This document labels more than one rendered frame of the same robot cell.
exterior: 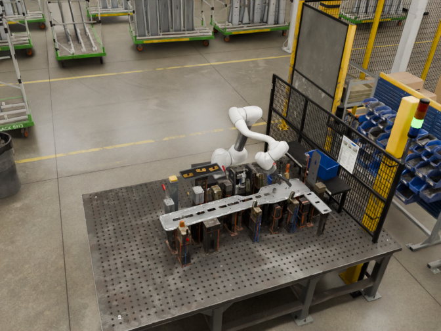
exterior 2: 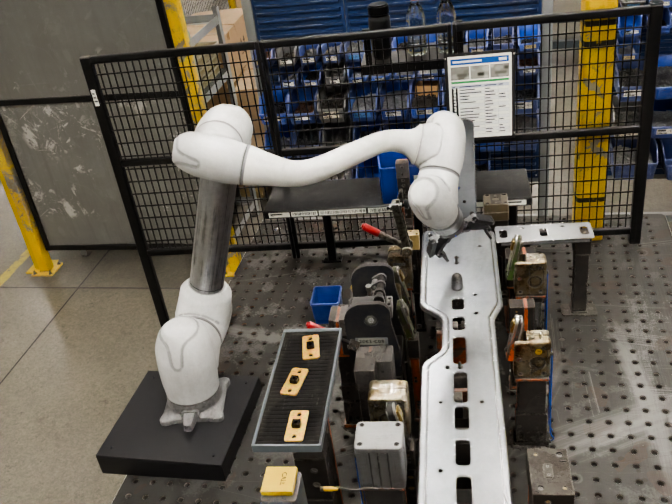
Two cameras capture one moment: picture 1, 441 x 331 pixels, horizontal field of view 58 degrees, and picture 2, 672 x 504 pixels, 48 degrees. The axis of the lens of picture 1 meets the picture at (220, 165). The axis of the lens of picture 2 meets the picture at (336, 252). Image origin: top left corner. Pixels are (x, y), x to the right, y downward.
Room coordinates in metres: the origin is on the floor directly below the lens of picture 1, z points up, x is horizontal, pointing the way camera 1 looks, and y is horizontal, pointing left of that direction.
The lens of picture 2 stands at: (2.01, 1.09, 2.23)
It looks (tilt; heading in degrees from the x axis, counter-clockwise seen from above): 31 degrees down; 307
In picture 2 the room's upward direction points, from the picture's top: 8 degrees counter-clockwise
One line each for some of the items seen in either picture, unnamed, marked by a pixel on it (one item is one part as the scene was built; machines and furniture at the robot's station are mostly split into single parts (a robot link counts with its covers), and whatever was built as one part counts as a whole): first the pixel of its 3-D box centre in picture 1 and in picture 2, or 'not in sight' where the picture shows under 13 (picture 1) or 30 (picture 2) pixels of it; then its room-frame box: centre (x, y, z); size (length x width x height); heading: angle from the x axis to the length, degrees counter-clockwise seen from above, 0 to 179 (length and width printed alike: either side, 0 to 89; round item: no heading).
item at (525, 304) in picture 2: (275, 219); (521, 344); (2.63, -0.51, 0.84); 0.11 x 0.08 x 0.29; 26
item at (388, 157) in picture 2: (320, 164); (424, 170); (3.15, -0.95, 1.10); 0.30 x 0.17 x 0.13; 34
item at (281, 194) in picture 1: (238, 203); (463, 374); (2.65, -0.17, 1.00); 1.38 x 0.22 x 0.02; 116
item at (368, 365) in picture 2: (219, 198); (373, 426); (2.81, -0.01, 0.90); 0.05 x 0.05 x 0.40; 26
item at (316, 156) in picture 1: (314, 167); (456, 171); (2.98, -0.85, 1.17); 0.12 x 0.01 x 0.34; 26
